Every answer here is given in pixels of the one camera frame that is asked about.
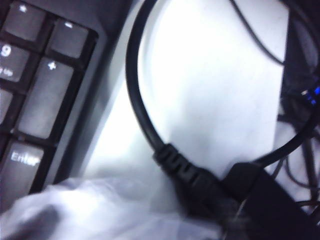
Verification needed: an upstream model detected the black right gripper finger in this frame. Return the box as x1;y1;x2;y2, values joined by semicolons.
221;161;314;240

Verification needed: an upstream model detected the white paper ball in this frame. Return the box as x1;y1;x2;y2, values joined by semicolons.
0;174;226;240

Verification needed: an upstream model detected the black computer keyboard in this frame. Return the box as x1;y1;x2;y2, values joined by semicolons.
0;0;141;201

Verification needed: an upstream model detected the thin black cable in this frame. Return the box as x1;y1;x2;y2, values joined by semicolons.
228;0;287;65

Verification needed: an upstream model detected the thick black cable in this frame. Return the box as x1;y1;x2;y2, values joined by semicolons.
124;0;318;226

